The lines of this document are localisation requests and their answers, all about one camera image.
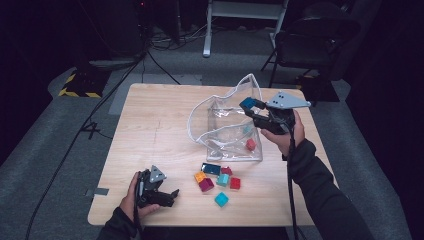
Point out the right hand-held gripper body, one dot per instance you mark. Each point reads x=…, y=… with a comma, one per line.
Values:
x=276, y=121

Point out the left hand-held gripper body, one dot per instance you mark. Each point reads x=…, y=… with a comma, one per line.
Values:
x=151, y=196

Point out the dark blue block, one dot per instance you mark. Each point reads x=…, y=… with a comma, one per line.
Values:
x=247, y=102

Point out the clear plastic bag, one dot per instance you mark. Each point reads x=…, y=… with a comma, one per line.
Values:
x=226, y=133

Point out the red block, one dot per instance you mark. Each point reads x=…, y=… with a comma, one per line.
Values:
x=235, y=183
x=250, y=144

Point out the orange block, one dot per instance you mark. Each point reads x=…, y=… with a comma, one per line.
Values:
x=200, y=177

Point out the maroon block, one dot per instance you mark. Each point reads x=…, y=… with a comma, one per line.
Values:
x=206, y=185

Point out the bright cyan block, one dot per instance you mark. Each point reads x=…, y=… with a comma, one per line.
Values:
x=221, y=199

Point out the person's left hand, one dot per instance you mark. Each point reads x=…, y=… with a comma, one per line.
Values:
x=129, y=203

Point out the person's right hand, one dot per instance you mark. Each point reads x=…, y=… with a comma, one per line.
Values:
x=293, y=140

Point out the grey tape strip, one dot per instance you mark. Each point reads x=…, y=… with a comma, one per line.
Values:
x=100, y=191

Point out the black yellow striped base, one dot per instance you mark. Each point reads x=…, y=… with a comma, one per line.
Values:
x=86, y=83
x=321, y=90

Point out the black chair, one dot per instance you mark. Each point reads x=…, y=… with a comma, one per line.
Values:
x=300, y=50

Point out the white metal stand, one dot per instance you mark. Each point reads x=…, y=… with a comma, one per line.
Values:
x=207, y=33

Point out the black equipment stand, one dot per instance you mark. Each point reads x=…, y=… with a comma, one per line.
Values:
x=116, y=30

